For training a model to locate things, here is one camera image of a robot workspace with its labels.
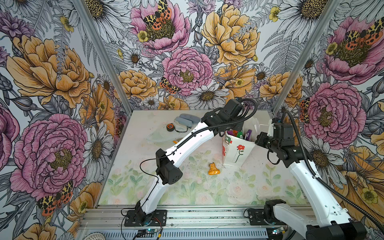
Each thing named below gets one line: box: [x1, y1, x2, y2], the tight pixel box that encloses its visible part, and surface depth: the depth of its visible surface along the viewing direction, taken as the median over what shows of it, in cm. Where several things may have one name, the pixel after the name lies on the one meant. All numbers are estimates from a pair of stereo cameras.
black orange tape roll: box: [166, 123, 175, 132], surface depth 111 cm
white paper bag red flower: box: [222, 116, 270, 167], surface depth 83 cm
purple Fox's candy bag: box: [245, 129, 253, 141], surface depth 89 cm
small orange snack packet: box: [208, 162, 221, 176], surface depth 91 cm
